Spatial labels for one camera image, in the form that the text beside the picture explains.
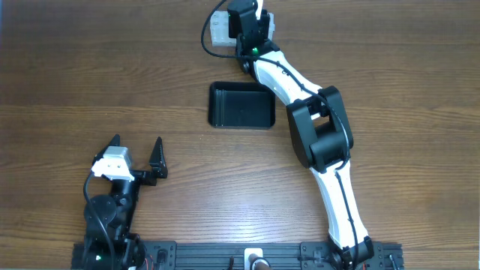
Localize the black cable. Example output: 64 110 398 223
200 0 353 176
82 170 116 269

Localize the black tray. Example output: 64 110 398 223
208 81 277 131

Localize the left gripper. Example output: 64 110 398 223
92 133 169 188

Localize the clear test tube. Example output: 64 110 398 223
216 88 227 127

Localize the mounting rail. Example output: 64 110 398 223
70 241 405 270

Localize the white test tube rack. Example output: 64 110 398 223
210 10 277 48

